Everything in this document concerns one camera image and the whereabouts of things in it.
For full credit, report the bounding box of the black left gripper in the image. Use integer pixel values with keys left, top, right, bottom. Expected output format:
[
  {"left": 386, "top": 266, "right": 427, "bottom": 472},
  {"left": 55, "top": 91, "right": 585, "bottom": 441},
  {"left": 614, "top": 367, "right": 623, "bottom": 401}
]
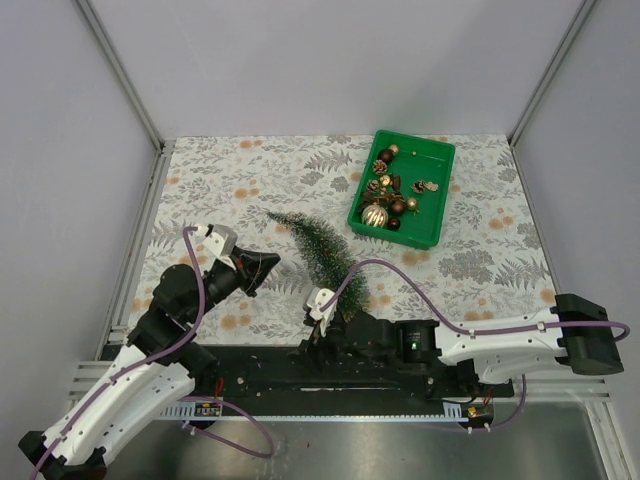
[{"left": 187, "top": 246, "right": 281, "bottom": 322}]

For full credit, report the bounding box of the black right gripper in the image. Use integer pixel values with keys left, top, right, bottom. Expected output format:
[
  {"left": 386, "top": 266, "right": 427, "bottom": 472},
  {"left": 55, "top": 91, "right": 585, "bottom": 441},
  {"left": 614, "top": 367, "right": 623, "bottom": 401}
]
[{"left": 287, "top": 309, "right": 393, "bottom": 378}]

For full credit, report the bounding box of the small green christmas tree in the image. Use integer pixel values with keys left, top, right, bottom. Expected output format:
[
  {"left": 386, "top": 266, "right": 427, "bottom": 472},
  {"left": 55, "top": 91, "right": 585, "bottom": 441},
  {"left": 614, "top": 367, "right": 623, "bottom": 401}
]
[{"left": 267, "top": 212, "right": 371, "bottom": 321}]

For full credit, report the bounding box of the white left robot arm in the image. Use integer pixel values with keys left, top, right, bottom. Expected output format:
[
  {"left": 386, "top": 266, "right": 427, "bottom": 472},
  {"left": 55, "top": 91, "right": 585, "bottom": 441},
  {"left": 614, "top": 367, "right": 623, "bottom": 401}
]
[{"left": 19, "top": 247, "right": 280, "bottom": 479}]

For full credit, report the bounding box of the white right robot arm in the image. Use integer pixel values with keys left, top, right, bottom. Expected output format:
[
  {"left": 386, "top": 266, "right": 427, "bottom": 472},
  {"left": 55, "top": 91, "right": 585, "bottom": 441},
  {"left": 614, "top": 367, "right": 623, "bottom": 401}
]
[{"left": 288, "top": 295, "right": 624, "bottom": 400}]

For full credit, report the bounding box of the silver ribbed bauble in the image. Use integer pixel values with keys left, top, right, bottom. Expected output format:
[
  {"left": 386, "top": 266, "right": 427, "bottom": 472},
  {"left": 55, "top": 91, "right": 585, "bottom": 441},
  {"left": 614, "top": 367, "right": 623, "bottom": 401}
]
[{"left": 361, "top": 204, "right": 389, "bottom": 228}]

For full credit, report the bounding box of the frosted pine cone lower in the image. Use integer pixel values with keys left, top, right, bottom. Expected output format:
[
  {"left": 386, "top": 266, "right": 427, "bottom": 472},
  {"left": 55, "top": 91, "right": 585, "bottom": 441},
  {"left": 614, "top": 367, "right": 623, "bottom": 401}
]
[{"left": 366, "top": 179, "right": 380, "bottom": 193}]

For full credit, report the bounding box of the frosted pine cone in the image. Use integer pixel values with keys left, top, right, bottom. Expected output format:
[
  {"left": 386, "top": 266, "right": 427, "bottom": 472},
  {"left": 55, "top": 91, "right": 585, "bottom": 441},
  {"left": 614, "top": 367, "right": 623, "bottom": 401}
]
[
  {"left": 372, "top": 159, "right": 388, "bottom": 176},
  {"left": 366, "top": 179, "right": 380, "bottom": 193}
]

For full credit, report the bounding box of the small dark red bauble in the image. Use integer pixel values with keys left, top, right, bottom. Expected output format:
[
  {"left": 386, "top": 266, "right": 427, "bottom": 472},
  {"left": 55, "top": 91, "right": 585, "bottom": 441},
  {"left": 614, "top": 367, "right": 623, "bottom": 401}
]
[{"left": 387, "top": 218, "right": 401, "bottom": 231}]

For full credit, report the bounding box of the frosted pine cone upper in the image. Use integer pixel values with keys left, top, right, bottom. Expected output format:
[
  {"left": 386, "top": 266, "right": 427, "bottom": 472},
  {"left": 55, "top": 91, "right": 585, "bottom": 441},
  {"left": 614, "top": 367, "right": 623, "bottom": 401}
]
[{"left": 372, "top": 159, "right": 388, "bottom": 176}]

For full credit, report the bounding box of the green plastic tray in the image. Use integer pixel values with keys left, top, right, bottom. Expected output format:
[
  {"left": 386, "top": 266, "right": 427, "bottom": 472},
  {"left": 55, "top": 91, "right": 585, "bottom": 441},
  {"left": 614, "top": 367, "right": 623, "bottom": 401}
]
[{"left": 347, "top": 130, "right": 456, "bottom": 250}]

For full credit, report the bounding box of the floral patterned table mat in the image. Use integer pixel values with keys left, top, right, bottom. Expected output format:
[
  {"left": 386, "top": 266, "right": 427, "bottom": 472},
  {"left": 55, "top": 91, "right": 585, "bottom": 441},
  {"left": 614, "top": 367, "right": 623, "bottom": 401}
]
[{"left": 126, "top": 134, "right": 555, "bottom": 345}]

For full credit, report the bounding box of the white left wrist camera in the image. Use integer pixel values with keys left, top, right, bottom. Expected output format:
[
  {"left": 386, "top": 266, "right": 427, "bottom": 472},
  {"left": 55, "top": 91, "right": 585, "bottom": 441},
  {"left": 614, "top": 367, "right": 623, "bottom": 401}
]
[{"left": 195, "top": 224, "right": 237, "bottom": 270}]

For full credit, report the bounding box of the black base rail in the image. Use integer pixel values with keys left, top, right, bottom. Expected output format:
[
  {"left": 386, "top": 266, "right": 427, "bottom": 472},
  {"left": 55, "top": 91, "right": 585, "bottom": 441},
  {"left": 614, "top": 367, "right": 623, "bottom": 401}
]
[{"left": 99, "top": 343, "right": 574, "bottom": 419}]

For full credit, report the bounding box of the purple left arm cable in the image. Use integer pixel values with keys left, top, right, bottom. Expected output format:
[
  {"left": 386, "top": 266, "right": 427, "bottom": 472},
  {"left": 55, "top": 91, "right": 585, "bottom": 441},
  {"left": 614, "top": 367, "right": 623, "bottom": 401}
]
[{"left": 29, "top": 224, "right": 277, "bottom": 480}]

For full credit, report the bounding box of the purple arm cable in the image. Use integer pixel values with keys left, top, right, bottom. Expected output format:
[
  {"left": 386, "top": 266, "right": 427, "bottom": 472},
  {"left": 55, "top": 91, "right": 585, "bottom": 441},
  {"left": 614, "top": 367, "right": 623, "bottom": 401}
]
[
  {"left": 319, "top": 258, "right": 631, "bottom": 435},
  {"left": 29, "top": 224, "right": 277, "bottom": 480}
]

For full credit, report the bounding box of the aluminium frame post left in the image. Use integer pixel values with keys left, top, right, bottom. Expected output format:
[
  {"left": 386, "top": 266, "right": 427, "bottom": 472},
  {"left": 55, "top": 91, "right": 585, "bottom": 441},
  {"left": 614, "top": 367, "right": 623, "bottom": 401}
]
[{"left": 72, "top": 0, "right": 165, "bottom": 152}]

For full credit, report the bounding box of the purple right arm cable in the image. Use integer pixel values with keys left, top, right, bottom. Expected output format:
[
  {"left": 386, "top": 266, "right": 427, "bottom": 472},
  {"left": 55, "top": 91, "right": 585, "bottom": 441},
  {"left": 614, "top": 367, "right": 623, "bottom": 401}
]
[{"left": 319, "top": 258, "right": 631, "bottom": 435}]

